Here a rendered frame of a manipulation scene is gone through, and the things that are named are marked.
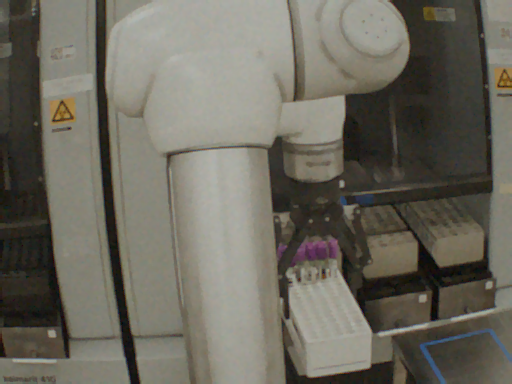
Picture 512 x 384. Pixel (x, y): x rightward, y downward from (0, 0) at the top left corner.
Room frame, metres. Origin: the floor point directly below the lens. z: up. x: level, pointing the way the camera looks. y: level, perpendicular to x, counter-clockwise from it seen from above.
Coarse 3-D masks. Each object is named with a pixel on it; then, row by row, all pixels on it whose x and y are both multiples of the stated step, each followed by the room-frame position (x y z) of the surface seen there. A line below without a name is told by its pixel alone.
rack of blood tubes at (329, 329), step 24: (312, 288) 1.80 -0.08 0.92; (336, 288) 1.78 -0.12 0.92; (312, 312) 1.68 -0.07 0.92; (336, 312) 1.67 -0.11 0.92; (360, 312) 1.66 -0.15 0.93; (312, 336) 1.59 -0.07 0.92; (336, 336) 1.58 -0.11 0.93; (360, 336) 1.57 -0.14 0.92; (312, 360) 1.56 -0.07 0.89; (336, 360) 1.57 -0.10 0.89; (360, 360) 1.57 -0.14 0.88
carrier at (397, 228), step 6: (372, 228) 2.17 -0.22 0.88; (378, 228) 2.16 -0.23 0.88; (384, 228) 2.17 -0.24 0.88; (390, 228) 2.16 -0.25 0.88; (396, 228) 2.16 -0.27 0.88; (402, 228) 2.16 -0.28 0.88; (354, 234) 2.15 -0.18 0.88; (366, 234) 2.15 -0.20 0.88; (372, 234) 2.15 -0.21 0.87; (378, 234) 2.15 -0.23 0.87; (354, 240) 2.15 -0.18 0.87; (354, 246) 2.15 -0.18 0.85; (354, 252) 2.15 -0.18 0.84
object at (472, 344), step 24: (504, 312) 1.81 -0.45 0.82; (408, 336) 1.77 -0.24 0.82; (432, 336) 1.75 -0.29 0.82; (456, 336) 1.74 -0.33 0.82; (480, 336) 1.72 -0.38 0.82; (504, 336) 1.70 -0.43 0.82; (408, 360) 1.67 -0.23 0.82; (432, 360) 1.65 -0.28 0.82; (456, 360) 1.64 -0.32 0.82; (480, 360) 1.62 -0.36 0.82; (504, 360) 1.60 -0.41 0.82
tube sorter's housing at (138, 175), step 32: (128, 0) 2.02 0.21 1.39; (480, 0) 2.11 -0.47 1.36; (128, 128) 2.02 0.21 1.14; (128, 160) 2.02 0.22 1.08; (160, 160) 2.03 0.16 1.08; (128, 192) 2.02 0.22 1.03; (160, 192) 2.03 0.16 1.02; (128, 224) 2.02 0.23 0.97; (160, 224) 2.02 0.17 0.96; (480, 224) 2.18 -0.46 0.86; (128, 256) 2.02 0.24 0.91; (160, 256) 2.02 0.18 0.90; (128, 288) 2.02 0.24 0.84; (160, 288) 2.02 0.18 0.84; (160, 320) 2.02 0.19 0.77; (448, 320) 2.00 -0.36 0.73; (160, 352) 1.95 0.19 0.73; (384, 352) 1.99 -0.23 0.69
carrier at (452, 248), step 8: (456, 232) 2.10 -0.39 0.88; (464, 232) 2.10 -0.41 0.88; (472, 232) 2.09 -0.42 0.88; (480, 232) 2.09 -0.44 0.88; (440, 240) 2.08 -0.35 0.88; (448, 240) 2.08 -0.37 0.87; (456, 240) 2.08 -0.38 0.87; (464, 240) 2.08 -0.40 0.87; (472, 240) 2.09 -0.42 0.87; (480, 240) 2.09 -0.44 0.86; (440, 248) 2.08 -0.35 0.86; (448, 248) 2.08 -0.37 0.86; (456, 248) 2.08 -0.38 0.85; (464, 248) 2.08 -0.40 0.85; (472, 248) 2.09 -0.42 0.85; (480, 248) 2.09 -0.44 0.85; (440, 256) 2.08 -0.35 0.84; (448, 256) 2.08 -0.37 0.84; (456, 256) 2.08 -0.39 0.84; (464, 256) 2.08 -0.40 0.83; (472, 256) 2.09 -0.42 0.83; (480, 256) 2.09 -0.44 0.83; (440, 264) 2.08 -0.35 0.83; (448, 264) 2.08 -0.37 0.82
